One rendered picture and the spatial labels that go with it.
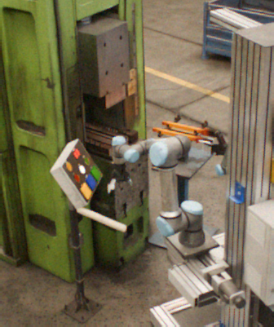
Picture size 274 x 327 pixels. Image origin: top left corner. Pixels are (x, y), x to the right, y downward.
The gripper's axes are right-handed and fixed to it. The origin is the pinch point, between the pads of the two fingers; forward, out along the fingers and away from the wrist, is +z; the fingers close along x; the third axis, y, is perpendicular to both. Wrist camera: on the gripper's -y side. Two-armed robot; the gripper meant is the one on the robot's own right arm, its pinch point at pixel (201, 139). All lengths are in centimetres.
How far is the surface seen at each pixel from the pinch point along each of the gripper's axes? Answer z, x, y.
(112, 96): 44, -38, -39
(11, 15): 97, -63, -92
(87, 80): 55, -49, -52
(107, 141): 50, -37, -5
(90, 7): 57, -36, -93
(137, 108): 52, 6, -10
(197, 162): 8.2, 12.7, 26.4
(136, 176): 36, -25, 25
